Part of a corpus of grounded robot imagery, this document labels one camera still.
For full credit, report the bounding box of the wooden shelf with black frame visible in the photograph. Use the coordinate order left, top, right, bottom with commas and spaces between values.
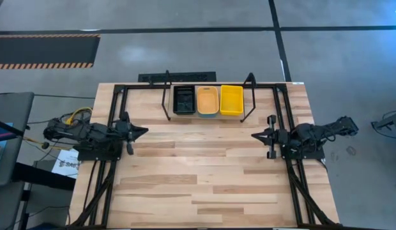
161, 72, 257, 123

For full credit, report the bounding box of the orange plastic basket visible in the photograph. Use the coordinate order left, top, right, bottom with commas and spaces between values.
197, 86, 220, 116

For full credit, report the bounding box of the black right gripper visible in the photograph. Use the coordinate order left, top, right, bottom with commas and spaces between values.
251, 115, 289, 160

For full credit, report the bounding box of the black slotted plastic basket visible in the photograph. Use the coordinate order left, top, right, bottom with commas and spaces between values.
172, 85, 197, 116

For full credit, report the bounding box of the yellow cable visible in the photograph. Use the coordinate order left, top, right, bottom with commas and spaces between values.
24, 107, 93, 151

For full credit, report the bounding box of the yellow slotted plastic basket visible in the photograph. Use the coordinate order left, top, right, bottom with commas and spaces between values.
219, 84, 245, 116

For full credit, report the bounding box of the grey metal stand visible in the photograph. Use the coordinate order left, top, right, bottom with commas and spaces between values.
370, 110, 396, 140

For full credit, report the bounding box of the grey desk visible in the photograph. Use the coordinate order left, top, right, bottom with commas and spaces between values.
0, 92, 35, 188

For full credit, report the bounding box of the black metal rig frame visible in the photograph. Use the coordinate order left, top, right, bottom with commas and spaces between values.
68, 82, 343, 230

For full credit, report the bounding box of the black perforated bar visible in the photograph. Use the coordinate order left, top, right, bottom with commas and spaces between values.
137, 71, 217, 83

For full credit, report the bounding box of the white printed paper sheet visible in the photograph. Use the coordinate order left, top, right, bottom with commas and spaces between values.
51, 148, 80, 180

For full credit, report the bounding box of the black hazard-striped floor mat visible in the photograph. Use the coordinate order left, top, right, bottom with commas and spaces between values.
0, 34, 101, 70

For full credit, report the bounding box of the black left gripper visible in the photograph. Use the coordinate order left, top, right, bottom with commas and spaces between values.
118, 111, 150, 156

